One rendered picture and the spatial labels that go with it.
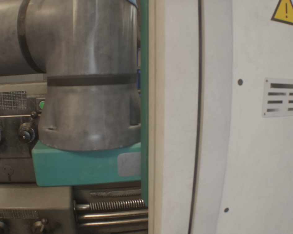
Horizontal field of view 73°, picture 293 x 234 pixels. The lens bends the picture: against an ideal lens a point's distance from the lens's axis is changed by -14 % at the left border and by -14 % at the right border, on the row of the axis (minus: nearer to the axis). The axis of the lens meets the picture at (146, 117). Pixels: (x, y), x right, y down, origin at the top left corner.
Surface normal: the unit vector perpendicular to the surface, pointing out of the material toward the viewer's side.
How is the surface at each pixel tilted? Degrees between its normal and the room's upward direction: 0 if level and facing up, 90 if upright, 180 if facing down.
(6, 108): 90
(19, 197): 32
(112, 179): 90
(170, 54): 90
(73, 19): 90
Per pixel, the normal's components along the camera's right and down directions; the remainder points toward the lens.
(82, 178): 0.25, 0.18
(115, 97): 0.61, -0.20
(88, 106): 0.18, -0.16
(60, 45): -0.39, 0.18
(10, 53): -0.11, 0.64
